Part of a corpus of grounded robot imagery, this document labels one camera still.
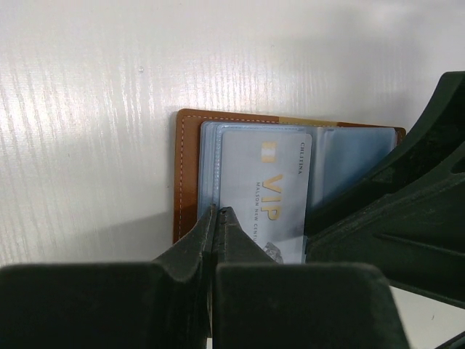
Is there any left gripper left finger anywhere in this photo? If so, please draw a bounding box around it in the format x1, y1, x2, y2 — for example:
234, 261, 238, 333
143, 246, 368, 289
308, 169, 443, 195
1, 207, 217, 348

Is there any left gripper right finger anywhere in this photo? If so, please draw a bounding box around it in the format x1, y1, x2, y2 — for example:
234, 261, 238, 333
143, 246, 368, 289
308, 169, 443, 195
212, 208, 409, 348

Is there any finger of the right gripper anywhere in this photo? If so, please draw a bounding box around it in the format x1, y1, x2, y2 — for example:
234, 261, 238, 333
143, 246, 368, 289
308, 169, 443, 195
306, 71, 464, 308

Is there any brown leather card holder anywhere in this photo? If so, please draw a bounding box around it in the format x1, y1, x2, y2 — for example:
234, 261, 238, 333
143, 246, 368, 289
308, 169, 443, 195
173, 109, 405, 240

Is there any silver VIP credit card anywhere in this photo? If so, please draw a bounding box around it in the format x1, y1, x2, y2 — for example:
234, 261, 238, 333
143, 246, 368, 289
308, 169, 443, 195
219, 130, 312, 264

